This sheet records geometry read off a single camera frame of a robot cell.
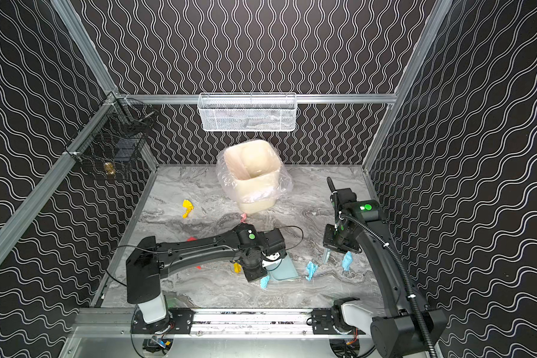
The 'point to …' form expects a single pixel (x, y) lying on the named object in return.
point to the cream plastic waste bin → (254, 166)
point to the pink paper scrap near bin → (243, 219)
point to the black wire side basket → (112, 147)
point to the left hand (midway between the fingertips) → (261, 277)
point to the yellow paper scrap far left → (189, 205)
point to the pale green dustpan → (280, 268)
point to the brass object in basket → (109, 168)
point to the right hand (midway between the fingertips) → (333, 247)
